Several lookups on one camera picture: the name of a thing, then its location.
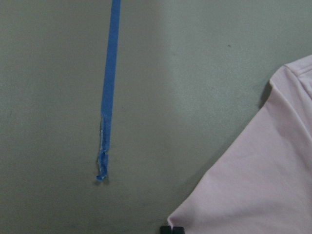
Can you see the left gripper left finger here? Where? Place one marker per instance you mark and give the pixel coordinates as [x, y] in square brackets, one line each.
[165, 230]

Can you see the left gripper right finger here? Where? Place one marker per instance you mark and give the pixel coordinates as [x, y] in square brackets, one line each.
[178, 230]

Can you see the pink Snoopy t-shirt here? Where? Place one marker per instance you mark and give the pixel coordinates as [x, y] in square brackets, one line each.
[262, 184]

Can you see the blue tape strip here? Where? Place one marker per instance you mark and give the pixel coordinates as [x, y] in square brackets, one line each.
[108, 91]

